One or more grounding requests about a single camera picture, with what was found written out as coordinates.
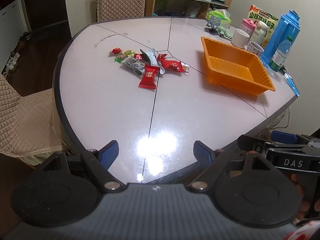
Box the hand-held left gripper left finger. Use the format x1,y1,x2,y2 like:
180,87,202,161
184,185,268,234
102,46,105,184
41,140,127,193

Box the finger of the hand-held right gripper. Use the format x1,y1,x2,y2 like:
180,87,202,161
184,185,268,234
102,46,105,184
271,130,298,143
237,134,270,156

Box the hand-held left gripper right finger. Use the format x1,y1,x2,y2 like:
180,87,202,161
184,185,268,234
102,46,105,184
186,140,272,193

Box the large red snack packet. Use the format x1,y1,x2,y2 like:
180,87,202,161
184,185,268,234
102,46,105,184
138,64,161,90

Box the orange plastic tray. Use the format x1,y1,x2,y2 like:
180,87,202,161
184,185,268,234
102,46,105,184
201,36,276,96

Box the grey clear snack packet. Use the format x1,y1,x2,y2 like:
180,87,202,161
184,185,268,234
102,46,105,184
120,56,147,75

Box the red twisted snack packet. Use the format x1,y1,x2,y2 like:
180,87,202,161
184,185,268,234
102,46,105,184
157,54,184,73

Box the person's right hand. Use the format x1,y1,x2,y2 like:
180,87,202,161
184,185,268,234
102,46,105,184
291,174,320,226

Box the blue flat packet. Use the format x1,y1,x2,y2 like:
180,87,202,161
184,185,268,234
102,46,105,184
284,70,300,96

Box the red white patterned clothing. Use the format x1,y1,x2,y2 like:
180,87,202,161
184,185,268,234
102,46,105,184
285,220,320,240

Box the clear water bottle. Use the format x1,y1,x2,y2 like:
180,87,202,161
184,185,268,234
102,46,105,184
269,36,293,72

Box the patterned white mug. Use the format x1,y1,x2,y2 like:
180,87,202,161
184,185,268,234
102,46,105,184
246,41,265,57

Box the chair with quilted beige cover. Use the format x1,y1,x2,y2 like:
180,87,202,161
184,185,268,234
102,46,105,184
0,73,68,167
96,0,148,22

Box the blue thermos jug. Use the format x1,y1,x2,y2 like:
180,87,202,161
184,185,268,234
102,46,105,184
260,10,300,67

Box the white thermos bottle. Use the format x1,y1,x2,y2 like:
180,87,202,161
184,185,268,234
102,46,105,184
250,21,268,46

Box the green cloth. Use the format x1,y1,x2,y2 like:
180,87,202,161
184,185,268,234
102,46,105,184
217,26,237,40

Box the pink tumbler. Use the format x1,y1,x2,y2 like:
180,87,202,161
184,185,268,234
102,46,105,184
241,18,257,34

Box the seed snack bag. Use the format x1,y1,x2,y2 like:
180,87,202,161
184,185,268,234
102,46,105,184
247,4,279,46

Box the grey phone stand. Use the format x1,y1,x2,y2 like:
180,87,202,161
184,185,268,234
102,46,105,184
205,15,222,34

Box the green tissue pack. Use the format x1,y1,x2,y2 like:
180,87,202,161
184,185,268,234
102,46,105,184
206,9,232,29

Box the white shoes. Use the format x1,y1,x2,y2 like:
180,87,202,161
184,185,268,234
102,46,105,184
4,51,21,71

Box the dark door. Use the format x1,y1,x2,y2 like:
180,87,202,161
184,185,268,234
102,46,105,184
19,0,69,30

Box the white cabinet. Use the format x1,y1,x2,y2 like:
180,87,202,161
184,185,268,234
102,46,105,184
0,0,32,69

